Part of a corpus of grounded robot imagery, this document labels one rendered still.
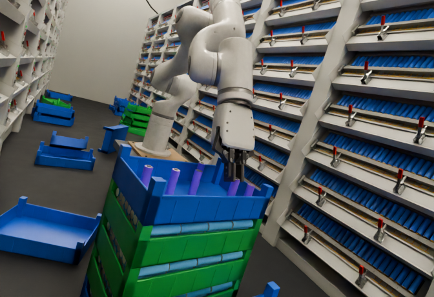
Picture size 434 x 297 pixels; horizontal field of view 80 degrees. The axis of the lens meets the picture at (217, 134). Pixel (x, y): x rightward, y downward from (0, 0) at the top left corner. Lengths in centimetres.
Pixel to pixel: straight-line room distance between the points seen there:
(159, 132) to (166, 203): 87
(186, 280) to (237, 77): 44
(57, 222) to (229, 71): 90
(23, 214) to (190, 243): 84
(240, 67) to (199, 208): 32
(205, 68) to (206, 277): 45
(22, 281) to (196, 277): 54
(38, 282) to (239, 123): 72
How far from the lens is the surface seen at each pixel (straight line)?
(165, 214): 47
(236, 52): 62
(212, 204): 52
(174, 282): 58
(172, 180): 56
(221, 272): 65
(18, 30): 156
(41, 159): 176
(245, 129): 59
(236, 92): 58
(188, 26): 101
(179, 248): 53
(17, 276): 100
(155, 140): 131
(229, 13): 78
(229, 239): 60
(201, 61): 60
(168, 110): 129
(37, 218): 124
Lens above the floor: 63
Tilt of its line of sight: 7 degrees down
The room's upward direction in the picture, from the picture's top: 17 degrees clockwise
